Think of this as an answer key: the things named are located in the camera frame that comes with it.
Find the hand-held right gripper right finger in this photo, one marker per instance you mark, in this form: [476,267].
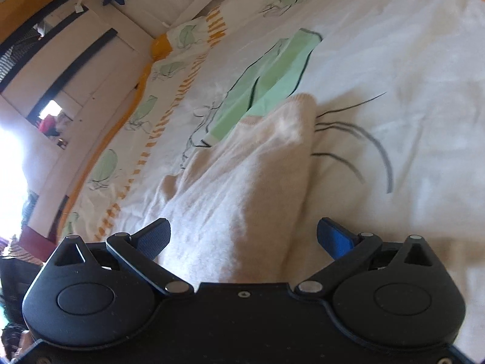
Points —
[335,240]

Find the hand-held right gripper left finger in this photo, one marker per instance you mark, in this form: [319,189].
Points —
[155,239]

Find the beige knit sweater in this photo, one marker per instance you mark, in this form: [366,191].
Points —
[242,182]

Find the dark cloth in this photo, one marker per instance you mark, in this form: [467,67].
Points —
[13,292]

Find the white cabinet with dark trim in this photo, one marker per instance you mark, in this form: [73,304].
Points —
[68,83]

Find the white printed bedsheet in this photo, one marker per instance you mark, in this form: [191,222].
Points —
[379,64]

